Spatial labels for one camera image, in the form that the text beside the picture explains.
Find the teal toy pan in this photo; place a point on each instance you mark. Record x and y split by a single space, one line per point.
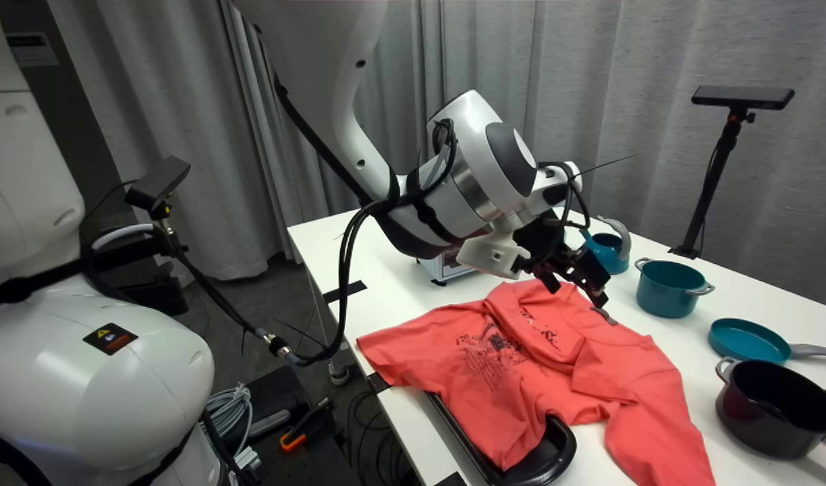
745 341

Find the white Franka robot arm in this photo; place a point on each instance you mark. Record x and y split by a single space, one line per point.
332 91

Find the orange printed shirt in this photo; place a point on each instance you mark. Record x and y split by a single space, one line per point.
484 379

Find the long black tape strip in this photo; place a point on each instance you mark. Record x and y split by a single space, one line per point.
344 294

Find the grey curtain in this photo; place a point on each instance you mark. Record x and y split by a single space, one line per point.
657 56

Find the black stereo camera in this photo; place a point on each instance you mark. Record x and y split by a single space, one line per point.
741 99

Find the teal toy pot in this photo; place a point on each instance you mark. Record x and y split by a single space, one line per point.
671 294

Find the teal toy kettle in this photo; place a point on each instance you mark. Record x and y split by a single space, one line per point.
611 258

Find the black floor box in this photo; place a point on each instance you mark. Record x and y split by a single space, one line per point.
274 392

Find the black camera tripod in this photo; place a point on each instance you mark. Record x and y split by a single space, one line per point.
712 179

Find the black plastic tray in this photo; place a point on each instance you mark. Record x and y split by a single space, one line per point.
549 460

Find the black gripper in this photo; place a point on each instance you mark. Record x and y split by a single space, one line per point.
544 240

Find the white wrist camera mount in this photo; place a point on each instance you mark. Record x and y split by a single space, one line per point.
488 254

